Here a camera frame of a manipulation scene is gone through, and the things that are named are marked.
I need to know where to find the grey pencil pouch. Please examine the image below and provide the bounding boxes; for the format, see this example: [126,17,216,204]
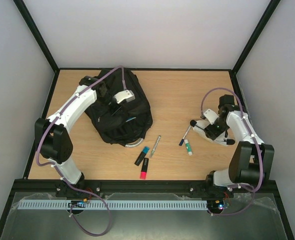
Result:
[190,119,236,146]

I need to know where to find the black backpack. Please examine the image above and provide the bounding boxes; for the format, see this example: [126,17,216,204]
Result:
[85,68,153,147]

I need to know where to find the blue marker pen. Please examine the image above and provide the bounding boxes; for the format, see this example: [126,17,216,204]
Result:
[179,125,192,147]

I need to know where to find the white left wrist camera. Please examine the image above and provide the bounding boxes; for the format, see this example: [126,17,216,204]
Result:
[113,89,135,104]

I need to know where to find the white glue stick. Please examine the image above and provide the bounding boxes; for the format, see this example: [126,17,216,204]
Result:
[184,139,193,156]

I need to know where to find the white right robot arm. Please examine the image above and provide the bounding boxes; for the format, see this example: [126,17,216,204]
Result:
[202,94,274,196]

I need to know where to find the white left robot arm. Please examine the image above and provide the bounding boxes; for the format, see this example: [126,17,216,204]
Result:
[34,75,107,185]

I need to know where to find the black aluminium frame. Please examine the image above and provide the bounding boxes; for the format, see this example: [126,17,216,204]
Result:
[0,0,294,240]

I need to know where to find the green marker pen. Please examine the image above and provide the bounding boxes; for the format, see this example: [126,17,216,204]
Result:
[150,135,161,158]

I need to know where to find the pink highlighter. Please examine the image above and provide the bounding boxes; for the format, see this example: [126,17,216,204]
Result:
[140,157,149,180]

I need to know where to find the grey slotted cable duct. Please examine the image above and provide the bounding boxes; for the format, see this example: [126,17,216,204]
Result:
[17,199,208,211]

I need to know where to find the blue highlighter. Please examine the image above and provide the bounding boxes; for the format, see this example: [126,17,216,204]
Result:
[134,146,150,166]

